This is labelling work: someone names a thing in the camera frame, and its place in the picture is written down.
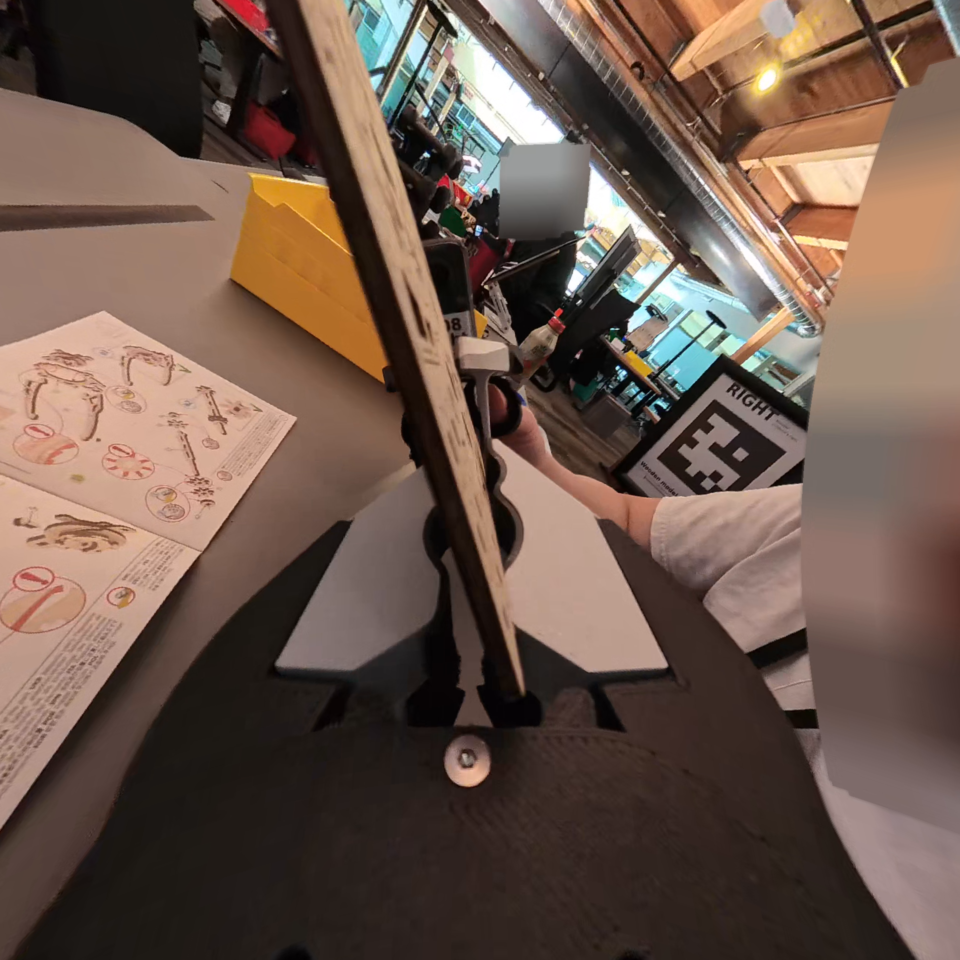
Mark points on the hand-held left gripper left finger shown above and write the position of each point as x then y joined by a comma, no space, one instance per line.
360,600

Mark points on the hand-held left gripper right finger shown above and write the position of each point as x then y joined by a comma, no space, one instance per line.
570,585

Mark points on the laser-cut wooden parts sheet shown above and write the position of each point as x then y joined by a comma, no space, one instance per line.
390,262

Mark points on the person's right forearm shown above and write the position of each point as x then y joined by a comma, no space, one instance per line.
600,491

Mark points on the person's right hand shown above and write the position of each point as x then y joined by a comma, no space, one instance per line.
534,439

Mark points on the white bottle with red cap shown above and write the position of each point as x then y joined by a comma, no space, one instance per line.
536,349

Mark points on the computer monitor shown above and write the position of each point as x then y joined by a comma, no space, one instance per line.
611,262

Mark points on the yellow plastic bin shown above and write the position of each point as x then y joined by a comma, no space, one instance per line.
292,255

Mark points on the operator in white shirt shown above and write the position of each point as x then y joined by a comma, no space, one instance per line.
735,547

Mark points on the teal storage bin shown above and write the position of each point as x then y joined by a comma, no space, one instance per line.
592,390

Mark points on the framed right tag sign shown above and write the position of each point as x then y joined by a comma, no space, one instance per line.
720,442

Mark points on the red storage bin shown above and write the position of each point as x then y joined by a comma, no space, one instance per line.
266,131

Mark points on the instruction booklet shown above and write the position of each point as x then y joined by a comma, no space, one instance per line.
112,525

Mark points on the round ceiling lamp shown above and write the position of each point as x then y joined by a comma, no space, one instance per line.
766,77

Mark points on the dark cabinet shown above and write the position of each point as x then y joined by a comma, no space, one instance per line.
112,75

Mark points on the black ceiling duct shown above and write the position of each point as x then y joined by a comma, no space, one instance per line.
660,187

